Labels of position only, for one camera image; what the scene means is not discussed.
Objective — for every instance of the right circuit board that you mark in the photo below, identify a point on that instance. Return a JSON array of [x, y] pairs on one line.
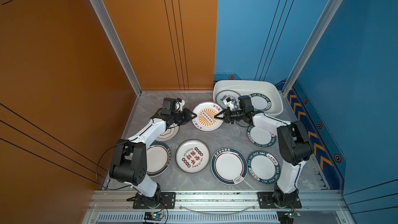
[[287, 217]]

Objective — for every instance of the green lettered plate right middle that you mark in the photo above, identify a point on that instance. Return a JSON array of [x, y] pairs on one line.
[[260, 137]]

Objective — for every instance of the aluminium front rail frame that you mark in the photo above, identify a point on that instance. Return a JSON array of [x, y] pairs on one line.
[[219, 207]]

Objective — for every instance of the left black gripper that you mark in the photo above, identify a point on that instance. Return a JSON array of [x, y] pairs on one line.
[[185, 112]]

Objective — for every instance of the red character plate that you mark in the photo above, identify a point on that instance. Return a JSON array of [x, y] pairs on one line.
[[224, 94], [192, 156]]

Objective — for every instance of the green lettered plate front right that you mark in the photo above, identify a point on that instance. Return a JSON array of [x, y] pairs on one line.
[[264, 167]]

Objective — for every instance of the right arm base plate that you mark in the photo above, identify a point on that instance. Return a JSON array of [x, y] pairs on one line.
[[267, 200]]

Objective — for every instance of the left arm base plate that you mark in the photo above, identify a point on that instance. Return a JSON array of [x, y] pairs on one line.
[[164, 199]]

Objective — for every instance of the cloud pattern white plate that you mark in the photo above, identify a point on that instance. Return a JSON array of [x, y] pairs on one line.
[[168, 134]]

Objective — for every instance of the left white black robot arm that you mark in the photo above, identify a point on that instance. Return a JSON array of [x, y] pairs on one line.
[[129, 161]]

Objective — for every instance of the orange sunburst plate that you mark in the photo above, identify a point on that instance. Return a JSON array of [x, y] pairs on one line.
[[205, 116]]

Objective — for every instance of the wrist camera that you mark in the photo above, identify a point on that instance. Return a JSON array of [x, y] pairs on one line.
[[231, 103], [179, 104]]

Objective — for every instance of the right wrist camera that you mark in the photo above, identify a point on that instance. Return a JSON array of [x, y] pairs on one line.
[[231, 103]]

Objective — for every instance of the green lettered rim plate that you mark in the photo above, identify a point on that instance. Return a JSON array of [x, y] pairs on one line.
[[260, 101]]

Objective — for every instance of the aluminium corner post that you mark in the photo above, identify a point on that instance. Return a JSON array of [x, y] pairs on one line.
[[107, 24], [323, 22]]

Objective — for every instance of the white plastic bin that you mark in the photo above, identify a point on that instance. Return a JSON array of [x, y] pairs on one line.
[[247, 87]]

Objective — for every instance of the red character plate back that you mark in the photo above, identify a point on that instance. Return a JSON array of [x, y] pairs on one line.
[[224, 94]]

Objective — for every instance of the red character plate front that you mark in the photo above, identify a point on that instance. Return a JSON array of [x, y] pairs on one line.
[[192, 156]]

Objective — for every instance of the green red rim plate front-left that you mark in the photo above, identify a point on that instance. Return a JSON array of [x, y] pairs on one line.
[[158, 158]]

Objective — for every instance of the left aluminium corner post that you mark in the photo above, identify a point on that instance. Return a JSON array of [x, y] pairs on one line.
[[107, 24]]

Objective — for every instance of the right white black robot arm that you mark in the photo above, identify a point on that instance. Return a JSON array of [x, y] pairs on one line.
[[295, 148]]

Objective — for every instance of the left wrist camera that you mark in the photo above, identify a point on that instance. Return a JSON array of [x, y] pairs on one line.
[[179, 104]]

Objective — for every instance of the left green circuit board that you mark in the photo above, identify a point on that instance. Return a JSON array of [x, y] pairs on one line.
[[154, 218]]

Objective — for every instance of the large green rim plate front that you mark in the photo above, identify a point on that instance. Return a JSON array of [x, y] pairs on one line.
[[229, 166]]

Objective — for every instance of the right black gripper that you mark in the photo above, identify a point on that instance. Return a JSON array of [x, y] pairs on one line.
[[226, 120]]

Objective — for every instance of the right aluminium corner post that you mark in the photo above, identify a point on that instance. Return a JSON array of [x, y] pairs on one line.
[[323, 22]]

